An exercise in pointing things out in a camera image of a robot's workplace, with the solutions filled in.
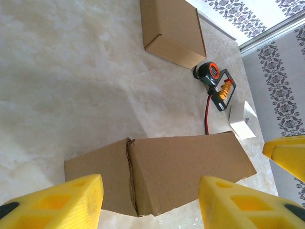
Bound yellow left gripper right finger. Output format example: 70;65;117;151
199;176;305;229

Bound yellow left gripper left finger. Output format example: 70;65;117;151
0;174;104;229

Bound brown cardboard box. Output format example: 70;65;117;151
139;0;207;70
63;131;257;218

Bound white square clock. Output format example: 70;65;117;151
228;100;258;140

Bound black charger board yellow connectors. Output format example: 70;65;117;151
207;68;238;112

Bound black and orange tape measure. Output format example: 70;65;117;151
192;61;220;87

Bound red and black wire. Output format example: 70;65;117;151
203;94;213;135

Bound aluminium frame post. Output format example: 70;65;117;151
238;11;305;55

